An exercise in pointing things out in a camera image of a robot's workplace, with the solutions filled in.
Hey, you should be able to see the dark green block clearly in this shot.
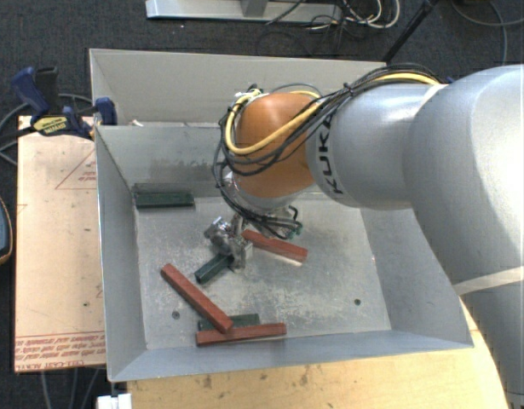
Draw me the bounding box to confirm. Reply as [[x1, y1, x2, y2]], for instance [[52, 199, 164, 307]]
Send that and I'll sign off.
[[133, 181, 196, 210], [193, 253, 235, 285], [197, 313, 262, 333]]

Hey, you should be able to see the red-brown flat block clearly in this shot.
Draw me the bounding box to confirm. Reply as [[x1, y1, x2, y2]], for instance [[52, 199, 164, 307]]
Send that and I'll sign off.
[[159, 262, 235, 335], [195, 322, 288, 349], [240, 228, 309, 266]]

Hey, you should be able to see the grey metal bin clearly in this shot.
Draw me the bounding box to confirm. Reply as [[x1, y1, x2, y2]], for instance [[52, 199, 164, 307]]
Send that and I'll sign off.
[[89, 48, 475, 383]]

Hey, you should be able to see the brown cardboard board, red print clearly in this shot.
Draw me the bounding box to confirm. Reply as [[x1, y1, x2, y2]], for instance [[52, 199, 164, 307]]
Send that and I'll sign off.
[[14, 114, 107, 374]]

